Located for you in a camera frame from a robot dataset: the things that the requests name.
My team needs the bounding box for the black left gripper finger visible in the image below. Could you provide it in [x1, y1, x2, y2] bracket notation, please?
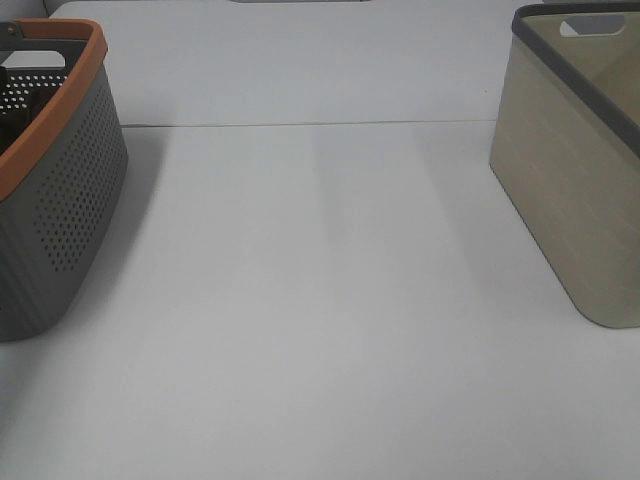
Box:
[0, 66, 10, 97]

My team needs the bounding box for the brown towel with white label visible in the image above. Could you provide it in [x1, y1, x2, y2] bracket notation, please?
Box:
[1, 87, 56, 153]

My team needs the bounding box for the grey perforated basket orange rim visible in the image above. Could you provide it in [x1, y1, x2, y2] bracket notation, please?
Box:
[1, 18, 128, 343]

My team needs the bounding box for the beige basket grey rim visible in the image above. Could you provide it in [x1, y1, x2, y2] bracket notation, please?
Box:
[489, 1, 639, 329]

